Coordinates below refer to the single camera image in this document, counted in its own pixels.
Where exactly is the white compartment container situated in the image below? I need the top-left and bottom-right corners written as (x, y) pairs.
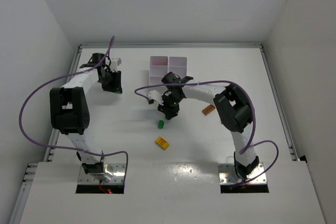
top-left (149, 56), bottom-right (187, 86)

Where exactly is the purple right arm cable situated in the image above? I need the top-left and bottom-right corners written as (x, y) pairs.
top-left (134, 79), bottom-right (279, 188)

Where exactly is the metal base plate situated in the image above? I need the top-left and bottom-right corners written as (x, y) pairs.
top-left (218, 163), bottom-right (268, 185)
top-left (78, 163), bottom-right (126, 186)

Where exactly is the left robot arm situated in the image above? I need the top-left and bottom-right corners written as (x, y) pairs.
top-left (49, 53), bottom-right (122, 182)

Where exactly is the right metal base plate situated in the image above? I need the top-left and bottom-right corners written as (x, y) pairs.
top-left (218, 163), bottom-right (268, 185)

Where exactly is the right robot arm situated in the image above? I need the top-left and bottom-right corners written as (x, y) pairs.
top-left (158, 72), bottom-right (259, 180)

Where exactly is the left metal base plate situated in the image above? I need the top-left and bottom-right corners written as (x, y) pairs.
top-left (78, 163), bottom-right (126, 186)

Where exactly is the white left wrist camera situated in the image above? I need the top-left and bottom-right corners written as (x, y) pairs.
top-left (108, 58), bottom-right (121, 72)

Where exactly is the orange-brown long lego brick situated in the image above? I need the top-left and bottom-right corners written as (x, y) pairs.
top-left (202, 104), bottom-right (216, 116)

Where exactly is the lime green lego brick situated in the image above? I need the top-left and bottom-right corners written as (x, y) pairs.
top-left (157, 120), bottom-right (164, 129)

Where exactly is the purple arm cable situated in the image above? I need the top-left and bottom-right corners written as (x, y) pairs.
top-left (134, 79), bottom-right (279, 188)
top-left (18, 36), bottom-right (129, 180)

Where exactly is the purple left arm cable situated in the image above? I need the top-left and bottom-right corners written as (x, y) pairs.
top-left (18, 36), bottom-right (129, 180)

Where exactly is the yellow lego brick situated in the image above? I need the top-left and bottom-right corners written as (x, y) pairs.
top-left (155, 137), bottom-right (170, 150)

